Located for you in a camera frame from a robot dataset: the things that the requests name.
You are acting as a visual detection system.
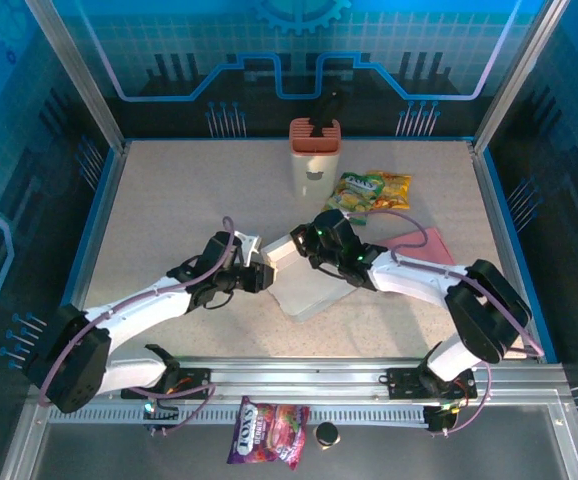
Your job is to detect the beige knife block orange top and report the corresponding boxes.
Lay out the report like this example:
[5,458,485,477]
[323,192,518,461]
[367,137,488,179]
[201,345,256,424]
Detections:
[288,117,344,199]

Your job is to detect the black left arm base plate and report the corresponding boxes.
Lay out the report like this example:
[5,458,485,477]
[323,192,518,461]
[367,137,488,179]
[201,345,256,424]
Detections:
[120,367,214,401]

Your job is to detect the green Fox's candy bag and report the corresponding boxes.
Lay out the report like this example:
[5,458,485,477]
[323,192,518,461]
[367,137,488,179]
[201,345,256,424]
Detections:
[321,171,385,227]

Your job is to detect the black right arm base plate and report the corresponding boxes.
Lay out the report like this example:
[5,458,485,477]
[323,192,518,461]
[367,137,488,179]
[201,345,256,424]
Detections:
[385,367,479,401]

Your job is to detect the white paper box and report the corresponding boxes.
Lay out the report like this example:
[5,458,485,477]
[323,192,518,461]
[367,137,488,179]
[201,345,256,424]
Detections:
[260,233,364,325]

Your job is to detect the aluminium front rail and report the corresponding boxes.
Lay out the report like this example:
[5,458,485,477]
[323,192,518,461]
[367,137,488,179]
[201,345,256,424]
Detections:
[28,355,570,402]

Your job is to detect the aluminium side rail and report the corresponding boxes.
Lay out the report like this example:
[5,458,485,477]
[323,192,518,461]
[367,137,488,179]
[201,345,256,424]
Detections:
[51,142,131,362]
[467,142,545,362]

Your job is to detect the pink paper box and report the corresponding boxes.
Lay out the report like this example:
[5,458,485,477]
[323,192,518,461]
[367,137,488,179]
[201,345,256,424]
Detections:
[374,227,457,268]

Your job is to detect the slotted grey cable duct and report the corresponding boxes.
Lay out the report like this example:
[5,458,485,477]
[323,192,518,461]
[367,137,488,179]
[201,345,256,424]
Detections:
[48,403,431,428]

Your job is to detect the purple Fox's berries candy bag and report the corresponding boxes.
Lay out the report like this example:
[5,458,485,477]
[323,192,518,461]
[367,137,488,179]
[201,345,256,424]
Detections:
[226,395,312,471]

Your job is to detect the yellow orange candy bag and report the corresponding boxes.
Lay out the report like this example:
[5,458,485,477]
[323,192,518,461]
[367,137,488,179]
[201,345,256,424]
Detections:
[366,170,414,212]

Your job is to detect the aluminium frame post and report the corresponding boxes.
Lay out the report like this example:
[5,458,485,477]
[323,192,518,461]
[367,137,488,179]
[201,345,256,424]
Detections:
[470,0,571,154]
[24,0,131,154]

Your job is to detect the black knife handle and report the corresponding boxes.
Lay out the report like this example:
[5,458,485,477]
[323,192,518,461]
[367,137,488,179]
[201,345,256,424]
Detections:
[309,89,347,138]

